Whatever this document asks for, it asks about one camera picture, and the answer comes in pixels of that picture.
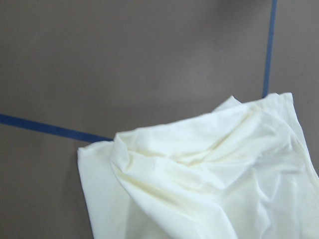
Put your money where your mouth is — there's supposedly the cream long-sleeve cat shirt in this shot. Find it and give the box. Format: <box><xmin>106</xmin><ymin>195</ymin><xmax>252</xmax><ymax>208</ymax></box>
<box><xmin>77</xmin><ymin>93</ymin><xmax>319</xmax><ymax>239</ymax></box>

